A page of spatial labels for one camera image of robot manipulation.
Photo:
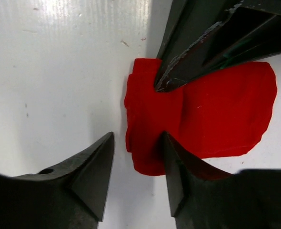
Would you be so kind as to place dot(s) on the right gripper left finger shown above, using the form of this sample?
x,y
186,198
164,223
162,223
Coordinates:
x,y
69,195

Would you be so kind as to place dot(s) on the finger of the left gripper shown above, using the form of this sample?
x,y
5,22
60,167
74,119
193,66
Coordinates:
x,y
252,33
190,29

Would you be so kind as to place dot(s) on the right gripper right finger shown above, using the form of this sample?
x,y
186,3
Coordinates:
x,y
202,196

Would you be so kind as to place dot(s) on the red sock with white bear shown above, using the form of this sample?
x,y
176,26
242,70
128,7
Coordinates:
x,y
222,114

